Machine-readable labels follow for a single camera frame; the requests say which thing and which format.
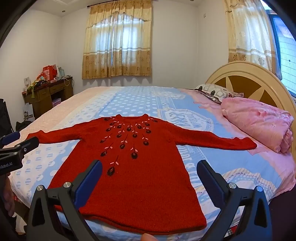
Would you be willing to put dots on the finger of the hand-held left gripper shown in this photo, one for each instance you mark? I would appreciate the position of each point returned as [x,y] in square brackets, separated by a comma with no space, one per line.
[10,137]
[29,143]

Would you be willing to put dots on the pink pillow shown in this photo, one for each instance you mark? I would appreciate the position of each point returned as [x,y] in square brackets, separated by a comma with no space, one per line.
[254,120]

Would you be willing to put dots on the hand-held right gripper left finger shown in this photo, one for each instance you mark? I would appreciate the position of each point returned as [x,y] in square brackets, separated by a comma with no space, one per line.
[89,183]

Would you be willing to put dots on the colourful clothes pile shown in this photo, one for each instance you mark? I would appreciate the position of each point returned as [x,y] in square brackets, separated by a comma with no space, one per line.
[38,83]

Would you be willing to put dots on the person's left hand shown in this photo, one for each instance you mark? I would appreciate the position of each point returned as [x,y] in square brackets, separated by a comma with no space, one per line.
[5,193]

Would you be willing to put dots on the brown wooden desk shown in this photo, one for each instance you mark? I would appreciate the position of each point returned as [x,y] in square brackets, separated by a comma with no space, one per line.
[44,92]

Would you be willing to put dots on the window with mesh screen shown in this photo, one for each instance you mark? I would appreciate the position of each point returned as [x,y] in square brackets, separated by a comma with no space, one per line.
[286,58]

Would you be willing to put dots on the pink box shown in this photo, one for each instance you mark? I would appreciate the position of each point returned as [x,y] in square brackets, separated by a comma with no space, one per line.
[56,102]

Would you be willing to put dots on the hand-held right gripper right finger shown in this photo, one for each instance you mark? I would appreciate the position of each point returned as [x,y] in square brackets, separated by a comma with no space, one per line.
[212,183]

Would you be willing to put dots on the patterned pillow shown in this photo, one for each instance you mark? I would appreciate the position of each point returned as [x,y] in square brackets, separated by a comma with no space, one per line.
[212,91]

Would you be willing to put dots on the cream wooden headboard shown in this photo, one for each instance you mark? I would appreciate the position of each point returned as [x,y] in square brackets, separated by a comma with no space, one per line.
[242,69]

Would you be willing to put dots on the dark curtain rod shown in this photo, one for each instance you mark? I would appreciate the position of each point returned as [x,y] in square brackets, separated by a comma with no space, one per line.
[101,3]

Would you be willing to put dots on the red knitted sweater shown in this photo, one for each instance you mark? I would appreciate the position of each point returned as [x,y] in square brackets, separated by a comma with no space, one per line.
[138,185]

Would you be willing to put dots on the pale green packet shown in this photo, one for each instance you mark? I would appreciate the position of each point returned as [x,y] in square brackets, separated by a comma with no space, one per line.
[60,72]

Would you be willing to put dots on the white bag with black print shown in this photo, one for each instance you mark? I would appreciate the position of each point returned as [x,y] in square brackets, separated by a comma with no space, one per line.
[28,115]

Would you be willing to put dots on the person's right hand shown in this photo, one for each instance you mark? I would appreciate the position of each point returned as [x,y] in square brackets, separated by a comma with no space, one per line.
[148,237]

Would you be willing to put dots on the beige patterned curtain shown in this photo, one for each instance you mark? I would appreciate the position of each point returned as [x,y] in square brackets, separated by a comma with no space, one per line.
[115,41]
[249,34]

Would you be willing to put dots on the blue pink printed bed sheet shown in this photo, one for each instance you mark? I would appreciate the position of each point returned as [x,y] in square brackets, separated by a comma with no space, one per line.
[138,99]

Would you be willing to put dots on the red gift bag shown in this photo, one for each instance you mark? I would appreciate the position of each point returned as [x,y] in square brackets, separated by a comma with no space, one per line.
[49,72]

